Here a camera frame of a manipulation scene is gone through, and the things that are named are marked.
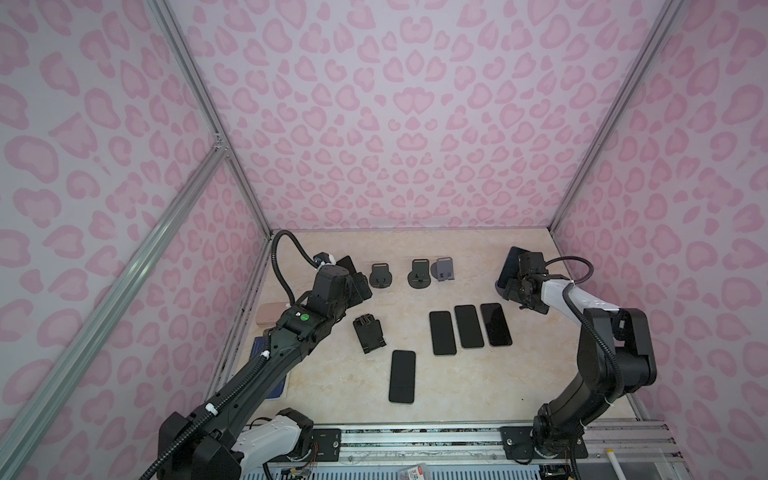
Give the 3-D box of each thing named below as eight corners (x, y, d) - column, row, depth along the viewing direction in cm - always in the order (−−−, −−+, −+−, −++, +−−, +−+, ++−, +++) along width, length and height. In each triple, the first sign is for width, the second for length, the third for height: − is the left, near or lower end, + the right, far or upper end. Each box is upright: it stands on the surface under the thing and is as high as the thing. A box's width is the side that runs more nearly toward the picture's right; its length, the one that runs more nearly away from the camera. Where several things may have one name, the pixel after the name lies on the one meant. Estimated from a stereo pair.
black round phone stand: (407, 288, 105) (408, 270, 97) (407, 278, 108) (408, 259, 100) (427, 288, 105) (429, 270, 97) (426, 277, 108) (428, 259, 100)
